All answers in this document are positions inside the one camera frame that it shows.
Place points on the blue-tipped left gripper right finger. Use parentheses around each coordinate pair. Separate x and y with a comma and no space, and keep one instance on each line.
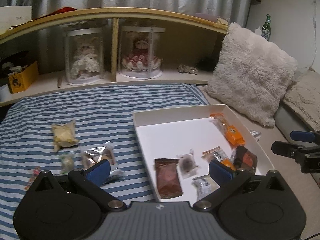
(230,182)

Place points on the brown snack packet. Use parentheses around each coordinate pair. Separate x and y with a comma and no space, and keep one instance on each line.
(167,180)

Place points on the cream yellow pastry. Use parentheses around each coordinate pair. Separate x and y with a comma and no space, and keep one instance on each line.
(64,136)

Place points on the small trinket on shelf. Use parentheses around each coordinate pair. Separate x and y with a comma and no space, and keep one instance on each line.
(187,69)

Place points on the blue white striped blanket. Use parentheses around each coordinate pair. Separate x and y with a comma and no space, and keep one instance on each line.
(101,114)

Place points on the wooden headboard shelf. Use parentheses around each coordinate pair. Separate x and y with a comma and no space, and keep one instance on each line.
(170,74)

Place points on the fluffy white pillow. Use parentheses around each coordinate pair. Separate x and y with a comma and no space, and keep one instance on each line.
(252,75)

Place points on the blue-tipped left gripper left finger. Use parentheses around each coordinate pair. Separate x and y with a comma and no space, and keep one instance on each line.
(89,182)

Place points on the orange snack bag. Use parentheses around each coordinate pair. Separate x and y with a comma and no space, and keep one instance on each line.
(231,133)

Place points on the white box on shelf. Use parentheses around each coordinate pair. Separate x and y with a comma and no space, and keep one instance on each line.
(14,15)

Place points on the white cardboard tray box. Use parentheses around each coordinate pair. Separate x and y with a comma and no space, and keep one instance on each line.
(170,132)

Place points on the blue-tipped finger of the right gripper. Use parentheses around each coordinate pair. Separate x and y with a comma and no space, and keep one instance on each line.
(302,136)

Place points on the small green candy packet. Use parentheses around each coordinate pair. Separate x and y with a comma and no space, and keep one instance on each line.
(67,162)

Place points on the clear packet dark sweet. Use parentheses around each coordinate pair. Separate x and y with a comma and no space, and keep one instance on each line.
(187,164)

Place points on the clear tray cookie pack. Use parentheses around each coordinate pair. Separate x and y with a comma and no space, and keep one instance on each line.
(101,158)

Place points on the yellow cardboard box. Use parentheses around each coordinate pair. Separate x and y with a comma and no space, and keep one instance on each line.
(19,82)

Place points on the red dress doll in case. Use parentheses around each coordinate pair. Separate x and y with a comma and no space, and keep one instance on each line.
(137,53)

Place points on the small orange barcode packet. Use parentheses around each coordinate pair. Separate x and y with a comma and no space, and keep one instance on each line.
(219,155)

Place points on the silver grey snack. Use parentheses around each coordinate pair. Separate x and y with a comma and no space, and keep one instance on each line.
(205,185)

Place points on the silver foil wrapper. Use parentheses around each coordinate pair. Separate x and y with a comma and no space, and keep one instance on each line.
(255,134)

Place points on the white cup on shelf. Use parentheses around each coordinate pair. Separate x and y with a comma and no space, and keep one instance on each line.
(5,94)

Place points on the red biscuit packet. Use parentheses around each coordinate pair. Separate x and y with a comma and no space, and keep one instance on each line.
(36,171)

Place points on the dark brown pastry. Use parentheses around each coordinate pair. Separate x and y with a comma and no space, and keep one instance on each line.
(243,158)

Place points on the white dress doll in case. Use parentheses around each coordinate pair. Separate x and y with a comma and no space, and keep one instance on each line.
(84,56)

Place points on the green glass bottle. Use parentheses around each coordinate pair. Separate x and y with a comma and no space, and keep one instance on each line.
(266,28)

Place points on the beige fuzzy cushion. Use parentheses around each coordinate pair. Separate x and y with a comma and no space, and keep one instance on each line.
(303,98)

